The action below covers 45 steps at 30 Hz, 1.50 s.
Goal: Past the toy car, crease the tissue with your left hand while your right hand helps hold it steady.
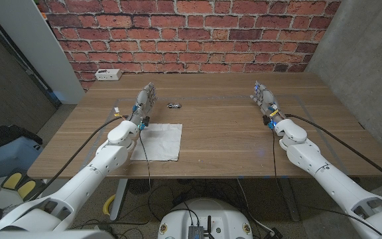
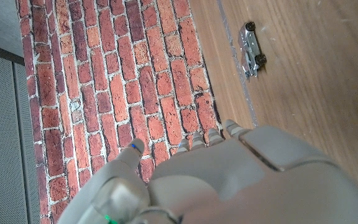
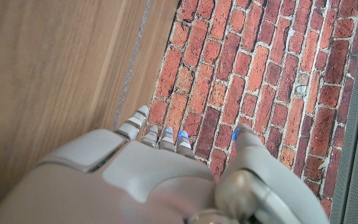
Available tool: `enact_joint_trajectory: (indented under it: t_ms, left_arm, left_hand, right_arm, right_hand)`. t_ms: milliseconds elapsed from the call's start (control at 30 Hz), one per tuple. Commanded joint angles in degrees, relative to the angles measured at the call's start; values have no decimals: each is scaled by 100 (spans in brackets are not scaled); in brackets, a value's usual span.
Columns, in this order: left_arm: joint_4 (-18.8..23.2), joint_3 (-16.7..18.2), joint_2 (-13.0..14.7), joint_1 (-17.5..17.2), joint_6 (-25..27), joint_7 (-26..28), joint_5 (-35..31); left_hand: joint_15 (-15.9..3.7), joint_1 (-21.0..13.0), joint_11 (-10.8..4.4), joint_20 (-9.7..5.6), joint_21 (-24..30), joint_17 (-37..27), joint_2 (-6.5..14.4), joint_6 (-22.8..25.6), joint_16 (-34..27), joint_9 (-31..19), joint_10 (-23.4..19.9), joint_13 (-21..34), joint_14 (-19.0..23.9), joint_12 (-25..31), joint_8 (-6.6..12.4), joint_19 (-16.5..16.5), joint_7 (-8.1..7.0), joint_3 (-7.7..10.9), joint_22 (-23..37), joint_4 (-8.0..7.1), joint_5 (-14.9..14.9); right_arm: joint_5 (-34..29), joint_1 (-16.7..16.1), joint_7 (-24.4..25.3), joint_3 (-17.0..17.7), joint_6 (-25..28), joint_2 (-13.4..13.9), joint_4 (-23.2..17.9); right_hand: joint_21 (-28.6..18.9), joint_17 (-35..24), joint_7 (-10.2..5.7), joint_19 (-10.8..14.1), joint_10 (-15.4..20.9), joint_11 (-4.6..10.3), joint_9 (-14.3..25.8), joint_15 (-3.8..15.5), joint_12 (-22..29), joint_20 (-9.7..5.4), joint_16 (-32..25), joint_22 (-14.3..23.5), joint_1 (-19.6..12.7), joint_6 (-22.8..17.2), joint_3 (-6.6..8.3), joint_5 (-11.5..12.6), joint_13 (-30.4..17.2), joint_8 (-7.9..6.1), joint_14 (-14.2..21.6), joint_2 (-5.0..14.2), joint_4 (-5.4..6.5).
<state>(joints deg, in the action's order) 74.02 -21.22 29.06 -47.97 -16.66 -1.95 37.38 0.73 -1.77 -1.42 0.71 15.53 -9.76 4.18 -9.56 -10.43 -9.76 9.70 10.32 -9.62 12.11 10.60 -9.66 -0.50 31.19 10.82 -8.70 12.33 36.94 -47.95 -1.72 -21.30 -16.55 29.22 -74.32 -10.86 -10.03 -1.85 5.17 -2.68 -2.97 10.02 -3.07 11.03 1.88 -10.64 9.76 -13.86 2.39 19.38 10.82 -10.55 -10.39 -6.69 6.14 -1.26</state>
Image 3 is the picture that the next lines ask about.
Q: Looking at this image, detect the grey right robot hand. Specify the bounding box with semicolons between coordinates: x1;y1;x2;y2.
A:
0;105;331;224

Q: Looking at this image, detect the red brick printed backdrop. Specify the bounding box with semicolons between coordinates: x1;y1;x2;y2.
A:
147;0;358;218

